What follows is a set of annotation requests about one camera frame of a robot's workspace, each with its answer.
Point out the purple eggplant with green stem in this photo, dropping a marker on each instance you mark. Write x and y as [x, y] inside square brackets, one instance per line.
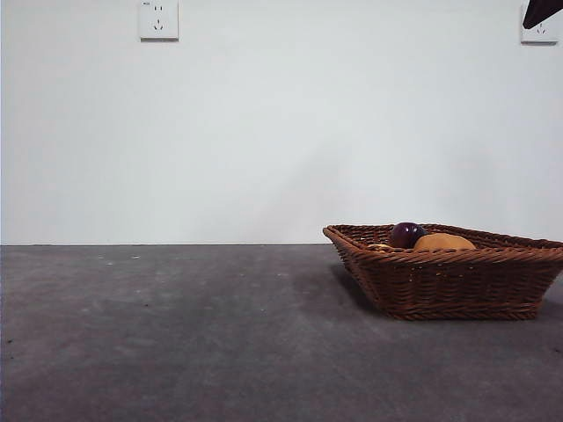
[404, 235]

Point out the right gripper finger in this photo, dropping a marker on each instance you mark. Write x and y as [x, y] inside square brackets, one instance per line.
[541, 11]

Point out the brown potato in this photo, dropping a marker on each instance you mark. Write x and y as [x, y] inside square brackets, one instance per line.
[444, 242]

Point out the yellow corn cob piece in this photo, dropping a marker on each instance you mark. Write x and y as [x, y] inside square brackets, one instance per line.
[380, 247]

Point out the white wall socket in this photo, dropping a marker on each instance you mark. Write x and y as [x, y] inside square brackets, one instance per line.
[539, 36]
[159, 22]

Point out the brown wicker basket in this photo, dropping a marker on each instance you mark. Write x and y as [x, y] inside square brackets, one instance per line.
[440, 285]

